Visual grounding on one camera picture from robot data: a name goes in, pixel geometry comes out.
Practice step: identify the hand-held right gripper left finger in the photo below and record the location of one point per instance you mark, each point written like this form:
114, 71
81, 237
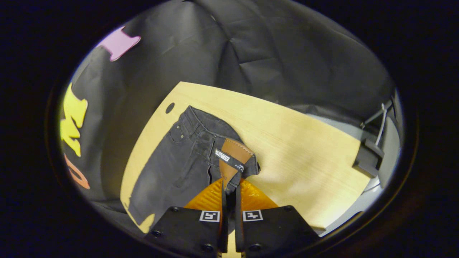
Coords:
225, 222

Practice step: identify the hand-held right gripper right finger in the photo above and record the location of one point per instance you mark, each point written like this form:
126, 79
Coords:
239, 222

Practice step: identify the dark grey jeans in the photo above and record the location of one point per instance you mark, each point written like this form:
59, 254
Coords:
172, 168

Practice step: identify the black clamp block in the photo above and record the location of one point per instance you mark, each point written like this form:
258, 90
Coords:
367, 157

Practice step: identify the black backdrop cloth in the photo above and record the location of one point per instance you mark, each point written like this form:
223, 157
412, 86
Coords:
200, 46

